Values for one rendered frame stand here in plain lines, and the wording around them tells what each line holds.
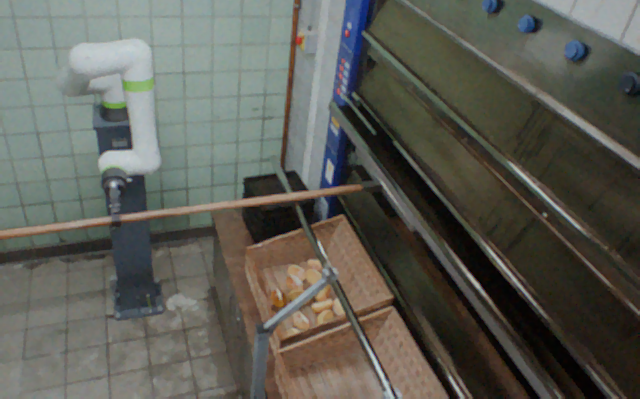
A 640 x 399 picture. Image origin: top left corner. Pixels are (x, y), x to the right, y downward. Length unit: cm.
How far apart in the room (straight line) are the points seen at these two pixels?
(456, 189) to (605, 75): 61
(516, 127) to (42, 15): 222
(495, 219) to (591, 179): 36
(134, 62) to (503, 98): 125
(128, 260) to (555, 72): 227
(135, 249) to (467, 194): 182
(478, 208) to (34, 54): 222
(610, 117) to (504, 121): 33
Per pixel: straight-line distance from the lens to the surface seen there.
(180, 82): 308
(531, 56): 148
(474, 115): 162
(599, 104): 133
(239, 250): 274
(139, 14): 293
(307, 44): 276
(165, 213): 199
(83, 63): 203
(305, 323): 236
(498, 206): 160
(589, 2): 134
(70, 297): 343
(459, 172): 173
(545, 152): 143
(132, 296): 318
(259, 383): 213
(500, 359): 172
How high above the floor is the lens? 241
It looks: 35 degrees down
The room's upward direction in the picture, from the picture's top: 8 degrees clockwise
